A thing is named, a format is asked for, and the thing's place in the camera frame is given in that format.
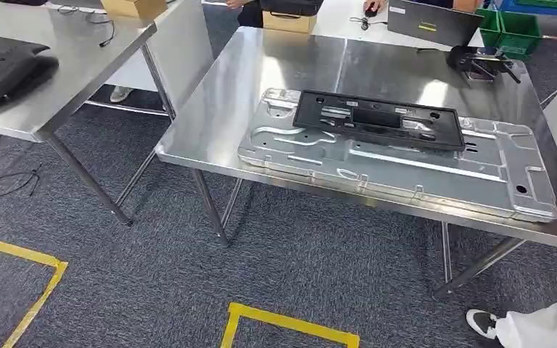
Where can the green plastic crate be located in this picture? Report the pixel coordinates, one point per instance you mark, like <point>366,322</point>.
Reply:
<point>518,31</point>
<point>489,26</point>
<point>543,3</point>

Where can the black hand tool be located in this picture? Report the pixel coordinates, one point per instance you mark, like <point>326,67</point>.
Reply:
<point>475,60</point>

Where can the person's foot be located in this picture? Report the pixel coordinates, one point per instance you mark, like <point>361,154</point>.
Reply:
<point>121,93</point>
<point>482,322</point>

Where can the stamped sheet metal plate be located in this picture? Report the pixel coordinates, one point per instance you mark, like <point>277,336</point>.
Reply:
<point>403,177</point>

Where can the black plastic cutout panel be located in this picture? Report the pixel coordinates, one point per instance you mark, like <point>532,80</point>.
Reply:
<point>379,117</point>

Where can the person's hand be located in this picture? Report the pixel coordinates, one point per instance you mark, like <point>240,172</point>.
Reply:
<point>374,4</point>

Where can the cardboard box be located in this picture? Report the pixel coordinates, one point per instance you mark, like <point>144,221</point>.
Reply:
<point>288,23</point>
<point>134,7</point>

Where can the dark laptop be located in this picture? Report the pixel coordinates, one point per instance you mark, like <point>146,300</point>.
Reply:
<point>432,21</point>

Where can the black computer mouse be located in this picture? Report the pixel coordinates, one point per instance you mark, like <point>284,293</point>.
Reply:
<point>371,9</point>

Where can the black moulded plastic cover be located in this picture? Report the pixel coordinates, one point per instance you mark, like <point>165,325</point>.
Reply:
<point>4,72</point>

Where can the person's leg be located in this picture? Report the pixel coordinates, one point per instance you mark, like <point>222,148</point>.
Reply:
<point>543,326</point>

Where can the black bag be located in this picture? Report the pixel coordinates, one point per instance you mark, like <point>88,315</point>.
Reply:
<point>290,6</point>

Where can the stainless steel table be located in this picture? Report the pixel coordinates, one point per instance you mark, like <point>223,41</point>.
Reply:
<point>240,96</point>
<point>67,57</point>

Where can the white desk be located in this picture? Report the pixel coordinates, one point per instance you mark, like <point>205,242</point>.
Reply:
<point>182,53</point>
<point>341,14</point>

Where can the person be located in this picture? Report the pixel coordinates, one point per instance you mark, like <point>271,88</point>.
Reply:
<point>249,17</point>

